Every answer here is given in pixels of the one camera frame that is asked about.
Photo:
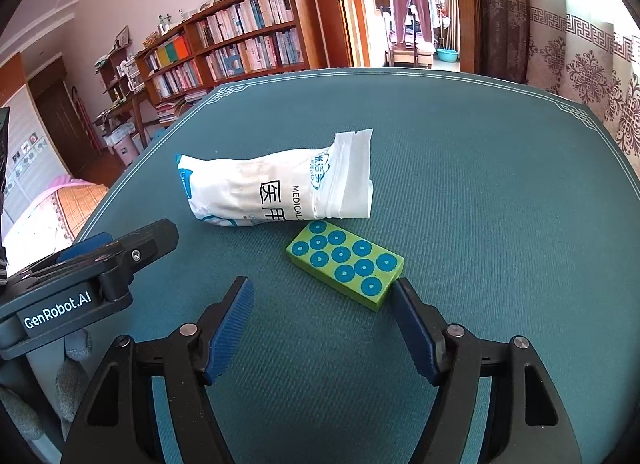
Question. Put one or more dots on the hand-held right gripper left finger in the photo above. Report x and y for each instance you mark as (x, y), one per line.
(230, 329)

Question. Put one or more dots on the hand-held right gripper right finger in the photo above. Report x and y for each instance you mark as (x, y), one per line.
(415, 329)

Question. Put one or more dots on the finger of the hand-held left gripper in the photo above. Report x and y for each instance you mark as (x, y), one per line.
(145, 244)
(82, 246)

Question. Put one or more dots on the green block with blue dots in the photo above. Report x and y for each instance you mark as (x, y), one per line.
(345, 264)

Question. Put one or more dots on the person's left hand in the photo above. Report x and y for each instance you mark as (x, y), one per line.
(72, 389)

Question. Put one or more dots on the bed with bamboo mat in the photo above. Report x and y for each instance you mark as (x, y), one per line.
(50, 209)

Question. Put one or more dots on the pink bin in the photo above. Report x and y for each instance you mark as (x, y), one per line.
(122, 152)

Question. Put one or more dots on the brown wooden cabinet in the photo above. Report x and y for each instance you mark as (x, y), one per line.
(60, 119)

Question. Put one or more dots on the white medical bag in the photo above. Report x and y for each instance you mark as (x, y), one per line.
(260, 184)

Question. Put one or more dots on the dark wooden shelf unit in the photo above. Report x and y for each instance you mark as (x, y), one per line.
(117, 79)

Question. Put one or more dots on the wooden bookshelf with books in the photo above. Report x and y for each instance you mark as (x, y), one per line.
(240, 39)

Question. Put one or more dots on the white stool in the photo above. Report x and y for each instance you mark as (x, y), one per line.
(412, 57)

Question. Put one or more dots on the blue basin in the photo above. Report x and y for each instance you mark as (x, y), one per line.
(446, 55)

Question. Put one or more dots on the white patterned curtain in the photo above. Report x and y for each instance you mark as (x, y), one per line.
(575, 69)

